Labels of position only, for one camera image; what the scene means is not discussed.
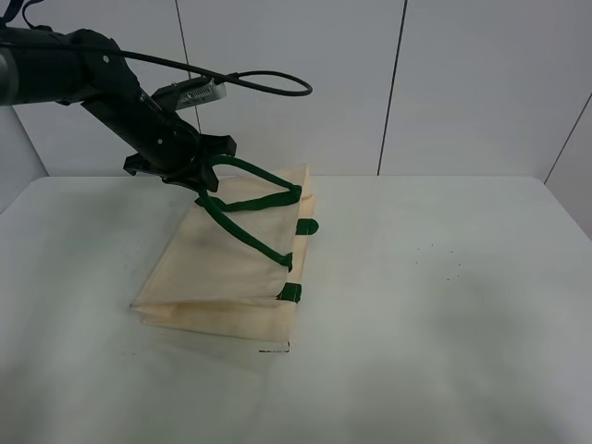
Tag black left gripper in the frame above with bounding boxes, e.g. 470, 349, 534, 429
123, 116, 237, 193

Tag white linen bag green handles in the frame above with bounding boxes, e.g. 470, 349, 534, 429
131, 165, 318, 343

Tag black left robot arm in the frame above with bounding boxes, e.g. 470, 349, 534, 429
1, 27, 237, 192

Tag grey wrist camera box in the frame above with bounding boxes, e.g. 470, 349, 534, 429
152, 77, 227, 112

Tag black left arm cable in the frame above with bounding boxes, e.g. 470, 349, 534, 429
0, 0, 315, 98

